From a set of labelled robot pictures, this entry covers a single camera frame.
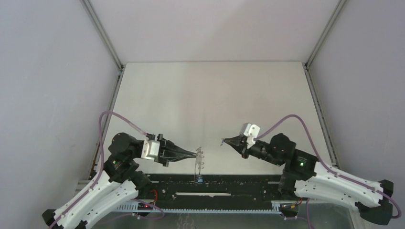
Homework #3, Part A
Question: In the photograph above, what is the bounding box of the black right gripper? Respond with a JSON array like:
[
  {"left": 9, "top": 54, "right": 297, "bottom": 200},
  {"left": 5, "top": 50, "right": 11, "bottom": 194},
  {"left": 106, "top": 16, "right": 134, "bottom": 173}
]
[{"left": 224, "top": 135, "right": 282, "bottom": 167}]

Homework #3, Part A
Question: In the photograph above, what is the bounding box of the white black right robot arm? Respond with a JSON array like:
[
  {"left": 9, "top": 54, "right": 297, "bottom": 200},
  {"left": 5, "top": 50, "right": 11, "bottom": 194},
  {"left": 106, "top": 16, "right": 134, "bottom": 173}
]
[{"left": 223, "top": 133, "right": 393, "bottom": 226}]

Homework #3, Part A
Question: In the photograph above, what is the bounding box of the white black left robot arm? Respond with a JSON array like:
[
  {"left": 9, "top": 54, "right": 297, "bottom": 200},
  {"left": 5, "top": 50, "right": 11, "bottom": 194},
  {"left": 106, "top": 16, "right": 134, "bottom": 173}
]
[{"left": 42, "top": 133, "right": 197, "bottom": 229}]

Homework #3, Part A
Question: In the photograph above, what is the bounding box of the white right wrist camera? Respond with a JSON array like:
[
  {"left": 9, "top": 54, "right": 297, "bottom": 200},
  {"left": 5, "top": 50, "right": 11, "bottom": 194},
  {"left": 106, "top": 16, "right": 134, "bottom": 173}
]
[{"left": 240, "top": 123, "right": 260, "bottom": 139}]

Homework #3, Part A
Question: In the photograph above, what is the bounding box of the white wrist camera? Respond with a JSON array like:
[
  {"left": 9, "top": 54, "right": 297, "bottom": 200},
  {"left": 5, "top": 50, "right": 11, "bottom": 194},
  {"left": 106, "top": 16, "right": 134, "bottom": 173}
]
[
  {"left": 240, "top": 123, "right": 260, "bottom": 139},
  {"left": 140, "top": 140, "right": 160, "bottom": 160}
]

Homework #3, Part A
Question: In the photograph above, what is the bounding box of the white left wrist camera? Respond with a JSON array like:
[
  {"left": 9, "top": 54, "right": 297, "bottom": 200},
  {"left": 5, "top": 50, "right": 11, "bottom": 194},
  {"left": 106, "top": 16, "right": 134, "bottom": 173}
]
[{"left": 140, "top": 140, "right": 160, "bottom": 160}]

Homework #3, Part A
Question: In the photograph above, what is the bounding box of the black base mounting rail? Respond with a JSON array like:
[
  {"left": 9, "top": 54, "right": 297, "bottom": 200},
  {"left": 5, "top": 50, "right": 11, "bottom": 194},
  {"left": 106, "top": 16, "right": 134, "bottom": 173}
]
[{"left": 107, "top": 173, "right": 311, "bottom": 213}]

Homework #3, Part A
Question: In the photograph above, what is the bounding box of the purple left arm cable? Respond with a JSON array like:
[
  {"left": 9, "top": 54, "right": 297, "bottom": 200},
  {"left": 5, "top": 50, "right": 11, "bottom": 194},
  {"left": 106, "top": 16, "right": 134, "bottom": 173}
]
[{"left": 49, "top": 111, "right": 156, "bottom": 229}]

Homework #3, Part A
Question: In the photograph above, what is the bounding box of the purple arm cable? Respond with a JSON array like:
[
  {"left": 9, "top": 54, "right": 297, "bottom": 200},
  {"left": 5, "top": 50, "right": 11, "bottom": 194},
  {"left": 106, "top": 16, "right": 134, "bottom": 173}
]
[
  {"left": 49, "top": 111, "right": 156, "bottom": 229},
  {"left": 255, "top": 114, "right": 402, "bottom": 219}
]

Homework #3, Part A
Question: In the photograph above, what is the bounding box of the aluminium frame rail right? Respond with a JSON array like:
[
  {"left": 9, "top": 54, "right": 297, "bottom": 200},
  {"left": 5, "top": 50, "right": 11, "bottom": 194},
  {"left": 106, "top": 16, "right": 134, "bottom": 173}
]
[{"left": 303, "top": 0, "right": 349, "bottom": 168}]

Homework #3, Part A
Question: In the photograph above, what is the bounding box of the aluminium frame rail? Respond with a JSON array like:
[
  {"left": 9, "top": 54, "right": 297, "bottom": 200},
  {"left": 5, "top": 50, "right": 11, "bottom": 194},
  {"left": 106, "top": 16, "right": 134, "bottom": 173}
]
[
  {"left": 303, "top": 0, "right": 349, "bottom": 168},
  {"left": 77, "top": 0, "right": 124, "bottom": 158}
]

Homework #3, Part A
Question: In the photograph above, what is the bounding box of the aluminium frame rail left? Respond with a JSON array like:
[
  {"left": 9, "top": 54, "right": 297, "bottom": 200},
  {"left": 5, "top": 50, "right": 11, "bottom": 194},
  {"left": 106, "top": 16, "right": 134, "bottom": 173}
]
[{"left": 77, "top": 0, "right": 124, "bottom": 158}]

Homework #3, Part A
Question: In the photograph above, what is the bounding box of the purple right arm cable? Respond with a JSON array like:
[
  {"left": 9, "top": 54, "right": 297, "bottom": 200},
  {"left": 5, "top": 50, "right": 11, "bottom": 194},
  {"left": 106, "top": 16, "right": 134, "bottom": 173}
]
[{"left": 255, "top": 114, "right": 402, "bottom": 219}]

